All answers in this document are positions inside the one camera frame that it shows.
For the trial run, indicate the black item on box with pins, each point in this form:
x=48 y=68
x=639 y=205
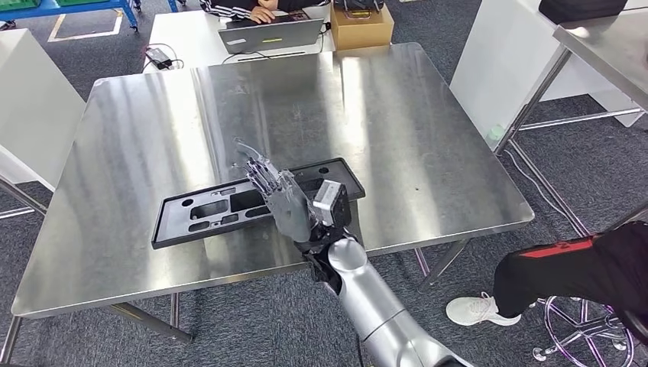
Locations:
x=359 y=4

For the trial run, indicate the black carry case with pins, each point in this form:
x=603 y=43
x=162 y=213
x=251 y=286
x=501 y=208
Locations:
x=582 y=10

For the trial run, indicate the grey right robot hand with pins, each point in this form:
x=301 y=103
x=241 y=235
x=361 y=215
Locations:
x=291 y=213

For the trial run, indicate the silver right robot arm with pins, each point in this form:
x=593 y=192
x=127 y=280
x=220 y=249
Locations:
x=364 y=299

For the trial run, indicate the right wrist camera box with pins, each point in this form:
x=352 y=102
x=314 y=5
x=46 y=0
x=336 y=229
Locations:
x=331 y=202

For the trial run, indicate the person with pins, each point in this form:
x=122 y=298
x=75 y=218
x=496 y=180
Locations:
x=557 y=273
x=222 y=7

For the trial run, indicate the stainless steel workbench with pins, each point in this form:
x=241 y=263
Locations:
x=23 y=197
x=126 y=202

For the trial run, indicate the brown cardboard box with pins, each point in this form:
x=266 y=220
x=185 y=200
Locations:
x=362 y=33

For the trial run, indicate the green plastic crate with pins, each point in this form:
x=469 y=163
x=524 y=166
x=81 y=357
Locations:
x=81 y=2
x=17 y=4

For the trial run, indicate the person's hand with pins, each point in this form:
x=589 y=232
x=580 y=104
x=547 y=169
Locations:
x=262 y=15

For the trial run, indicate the grey laptop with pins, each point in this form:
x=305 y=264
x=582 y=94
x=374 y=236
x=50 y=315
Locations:
x=273 y=35

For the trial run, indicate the blue metal shelf rack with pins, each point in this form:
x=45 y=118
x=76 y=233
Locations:
x=76 y=7

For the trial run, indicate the long black plastic part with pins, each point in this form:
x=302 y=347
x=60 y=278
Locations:
x=347 y=185

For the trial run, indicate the black power adapter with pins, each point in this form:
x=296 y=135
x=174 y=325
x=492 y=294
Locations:
x=159 y=58

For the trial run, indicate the chrome swivel stool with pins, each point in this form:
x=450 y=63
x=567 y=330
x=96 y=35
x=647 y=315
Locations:
x=582 y=329

